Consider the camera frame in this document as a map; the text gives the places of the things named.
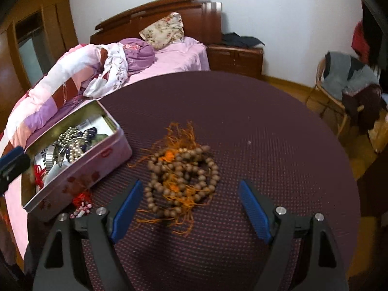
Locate dark purple bead bracelet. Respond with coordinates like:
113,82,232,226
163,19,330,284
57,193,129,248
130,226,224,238
77,127,99,143

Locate rattan chair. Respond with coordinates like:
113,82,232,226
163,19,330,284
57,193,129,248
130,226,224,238
305,58,350,139

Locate metallic gold bead bracelet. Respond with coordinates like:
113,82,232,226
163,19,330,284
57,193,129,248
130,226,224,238
56,127,83,148

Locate grey clothes on chair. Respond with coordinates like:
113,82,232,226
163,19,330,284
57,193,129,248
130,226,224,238
322,51,379,101

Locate floral pillow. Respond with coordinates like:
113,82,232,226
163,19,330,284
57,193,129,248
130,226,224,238
139,12,185,51

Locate white pearl necklace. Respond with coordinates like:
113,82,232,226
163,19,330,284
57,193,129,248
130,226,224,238
63,137,94,163

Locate dark maroon clothes on chair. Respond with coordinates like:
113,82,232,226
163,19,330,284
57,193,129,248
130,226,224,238
342,84,381,133

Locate wooden wardrobe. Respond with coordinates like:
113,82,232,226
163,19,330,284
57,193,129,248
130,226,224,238
1,0,78,129

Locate dark red dotted tablecloth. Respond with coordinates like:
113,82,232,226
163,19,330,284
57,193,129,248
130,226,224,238
81,72,360,290

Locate pink red bead pendant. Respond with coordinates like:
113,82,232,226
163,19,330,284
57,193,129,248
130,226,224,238
70,190,93,219

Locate wooden prayer bead necklace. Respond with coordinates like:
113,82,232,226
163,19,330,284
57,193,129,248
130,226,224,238
127,121,222,237

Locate patchwork pink quilt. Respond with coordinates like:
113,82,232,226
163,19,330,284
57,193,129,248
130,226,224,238
0,43,130,155

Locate dark hanging coats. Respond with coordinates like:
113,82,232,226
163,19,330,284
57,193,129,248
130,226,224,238
362,2,387,70

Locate red jacket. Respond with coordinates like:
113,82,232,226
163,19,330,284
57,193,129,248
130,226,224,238
351,21,370,65

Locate pale jade bangle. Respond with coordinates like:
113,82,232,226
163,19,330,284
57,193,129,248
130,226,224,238
43,162,71,187

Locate pink metal tin box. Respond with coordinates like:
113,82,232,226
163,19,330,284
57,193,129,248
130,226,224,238
20,100,132,221

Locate red knot cord ornament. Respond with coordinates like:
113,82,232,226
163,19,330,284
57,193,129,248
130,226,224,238
33,165,47,189

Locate wooden nightstand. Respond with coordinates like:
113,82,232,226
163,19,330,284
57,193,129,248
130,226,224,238
207,45,264,80

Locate wooden headboard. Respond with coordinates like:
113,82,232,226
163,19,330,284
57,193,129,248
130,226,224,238
89,0,222,45

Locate purple garment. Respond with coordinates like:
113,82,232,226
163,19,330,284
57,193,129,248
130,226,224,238
119,38,155,76

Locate dark clothes on nightstand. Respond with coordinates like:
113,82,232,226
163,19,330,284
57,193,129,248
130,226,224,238
222,32,265,49

